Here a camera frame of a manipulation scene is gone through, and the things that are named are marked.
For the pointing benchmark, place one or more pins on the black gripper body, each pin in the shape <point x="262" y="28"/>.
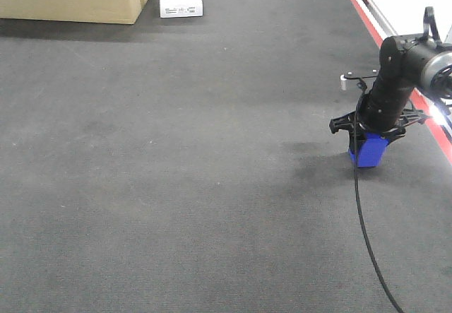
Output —
<point x="358" y="132"/>

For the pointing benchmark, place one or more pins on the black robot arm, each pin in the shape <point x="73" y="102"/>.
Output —
<point x="407" y="62"/>

